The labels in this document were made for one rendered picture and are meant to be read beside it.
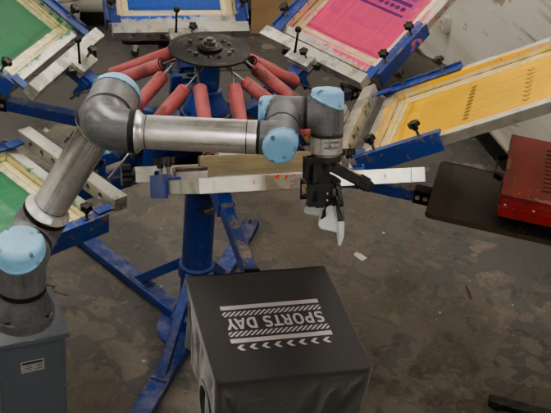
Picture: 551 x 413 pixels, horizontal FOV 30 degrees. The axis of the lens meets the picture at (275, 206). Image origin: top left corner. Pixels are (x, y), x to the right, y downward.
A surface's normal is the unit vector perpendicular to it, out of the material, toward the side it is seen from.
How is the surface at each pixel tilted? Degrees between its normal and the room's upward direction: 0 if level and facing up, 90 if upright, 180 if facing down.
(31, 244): 7
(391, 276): 0
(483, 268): 0
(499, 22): 90
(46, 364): 90
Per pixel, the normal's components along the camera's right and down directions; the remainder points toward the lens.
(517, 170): 0.09, -0.84
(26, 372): 0.41, 0.52
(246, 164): 0.25, -0.02
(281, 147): -0.05, 0.54
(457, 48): -0.97, 0.06
